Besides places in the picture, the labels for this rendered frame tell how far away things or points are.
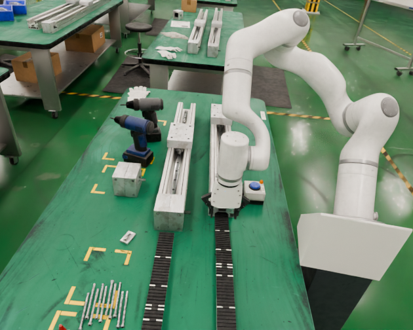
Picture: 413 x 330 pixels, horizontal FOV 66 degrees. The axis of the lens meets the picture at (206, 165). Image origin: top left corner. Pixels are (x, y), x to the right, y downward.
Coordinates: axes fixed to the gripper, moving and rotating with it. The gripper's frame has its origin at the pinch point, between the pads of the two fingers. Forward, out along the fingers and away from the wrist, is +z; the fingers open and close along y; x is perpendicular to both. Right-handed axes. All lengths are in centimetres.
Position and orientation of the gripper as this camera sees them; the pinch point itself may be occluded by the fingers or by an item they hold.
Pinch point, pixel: (223, 213)
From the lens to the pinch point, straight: 113.8
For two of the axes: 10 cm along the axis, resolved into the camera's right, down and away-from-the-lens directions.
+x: 0.2, -5.8, 8.1
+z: -0.8, 8.1, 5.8
